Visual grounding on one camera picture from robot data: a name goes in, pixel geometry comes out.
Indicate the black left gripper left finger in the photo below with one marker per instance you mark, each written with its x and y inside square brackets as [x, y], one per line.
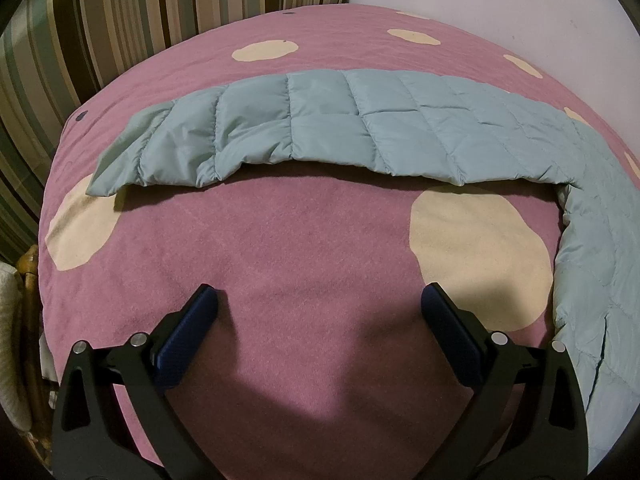
[112, 419]

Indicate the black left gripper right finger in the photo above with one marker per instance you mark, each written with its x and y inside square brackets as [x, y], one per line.
[525, 419]

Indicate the light blue quilted down jacket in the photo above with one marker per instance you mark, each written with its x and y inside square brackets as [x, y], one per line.
[444, 128]

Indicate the wooden rattan chair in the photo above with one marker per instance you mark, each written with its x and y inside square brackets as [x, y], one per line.
[24, 393]

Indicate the pink blanket with cream dots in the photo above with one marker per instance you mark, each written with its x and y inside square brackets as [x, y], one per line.
[319, 365]

